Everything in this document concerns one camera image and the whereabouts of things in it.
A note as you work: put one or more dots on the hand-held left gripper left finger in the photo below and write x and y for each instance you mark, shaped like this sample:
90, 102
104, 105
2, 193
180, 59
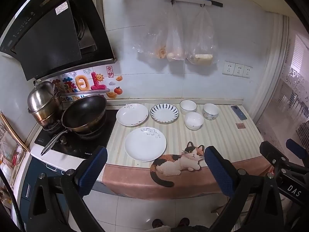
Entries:
94, 169

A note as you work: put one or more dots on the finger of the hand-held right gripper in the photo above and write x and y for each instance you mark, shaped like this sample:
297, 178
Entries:
272, 156
298, 149

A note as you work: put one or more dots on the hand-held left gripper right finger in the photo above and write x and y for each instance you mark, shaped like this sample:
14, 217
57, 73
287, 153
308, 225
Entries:
219, 171

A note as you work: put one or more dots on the white bowl with dark rim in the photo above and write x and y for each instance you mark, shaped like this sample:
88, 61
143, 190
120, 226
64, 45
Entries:
188, 106

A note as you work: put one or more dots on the black glass cooktop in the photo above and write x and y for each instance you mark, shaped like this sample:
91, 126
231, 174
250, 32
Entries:
96, 137

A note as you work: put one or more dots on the striped cat tablecloth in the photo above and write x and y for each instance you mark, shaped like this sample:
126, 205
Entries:
217, 137

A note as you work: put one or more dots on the small brown square coaster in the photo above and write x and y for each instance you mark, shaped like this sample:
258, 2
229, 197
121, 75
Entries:
240, 126

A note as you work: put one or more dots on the blue smartphone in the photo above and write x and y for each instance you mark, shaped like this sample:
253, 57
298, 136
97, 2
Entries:
239, 112

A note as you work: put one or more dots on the large white plate grey flowers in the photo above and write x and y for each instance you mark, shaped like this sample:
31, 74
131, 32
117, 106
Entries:
144, 146

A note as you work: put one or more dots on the plain white bowl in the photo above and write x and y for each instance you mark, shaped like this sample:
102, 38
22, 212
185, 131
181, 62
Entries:
194, 120

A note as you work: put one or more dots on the white bowl with blue flowers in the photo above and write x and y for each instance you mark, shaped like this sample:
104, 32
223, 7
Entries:
210, 111

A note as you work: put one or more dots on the glass door with lace pattern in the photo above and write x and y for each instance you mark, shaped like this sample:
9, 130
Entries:
289, 89

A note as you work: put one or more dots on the person's right shoe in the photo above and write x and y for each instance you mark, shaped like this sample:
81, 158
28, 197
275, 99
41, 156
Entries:
184, 221

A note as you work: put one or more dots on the person's shoe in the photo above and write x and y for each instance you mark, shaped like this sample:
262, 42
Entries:
157, 223
184, 221

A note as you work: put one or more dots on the dark blue cabinet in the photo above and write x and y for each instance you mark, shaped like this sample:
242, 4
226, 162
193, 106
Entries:
31, 174

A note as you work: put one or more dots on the white plate with small flowers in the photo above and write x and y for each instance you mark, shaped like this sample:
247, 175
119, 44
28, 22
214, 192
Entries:
132, 114

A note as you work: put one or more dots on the blue striped plate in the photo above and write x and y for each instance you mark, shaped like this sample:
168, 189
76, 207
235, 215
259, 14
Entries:
164, 113

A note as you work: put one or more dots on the person's left shoe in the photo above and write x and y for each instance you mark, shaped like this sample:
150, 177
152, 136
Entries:
157, 223

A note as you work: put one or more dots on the wooden framed board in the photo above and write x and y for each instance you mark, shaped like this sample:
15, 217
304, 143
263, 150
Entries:
14, 135

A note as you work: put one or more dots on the stacked stainless steel pots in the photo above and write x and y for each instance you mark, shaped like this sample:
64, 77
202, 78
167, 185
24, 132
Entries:
41, 96

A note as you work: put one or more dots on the clear plastic bag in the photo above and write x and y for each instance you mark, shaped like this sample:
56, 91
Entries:
154, 38
200, 41
175, 43

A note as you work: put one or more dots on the black range hood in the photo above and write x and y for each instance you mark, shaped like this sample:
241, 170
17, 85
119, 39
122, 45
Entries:
48, 41

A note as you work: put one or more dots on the colourful wall sticker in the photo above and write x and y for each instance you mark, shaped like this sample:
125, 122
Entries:
94, 82

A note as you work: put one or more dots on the white wall socket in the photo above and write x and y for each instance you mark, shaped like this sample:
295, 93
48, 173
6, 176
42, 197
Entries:
247, 72
228, 68
239, 70

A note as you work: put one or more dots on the white wall hook rail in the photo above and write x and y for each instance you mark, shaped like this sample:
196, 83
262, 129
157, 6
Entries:
178, 0

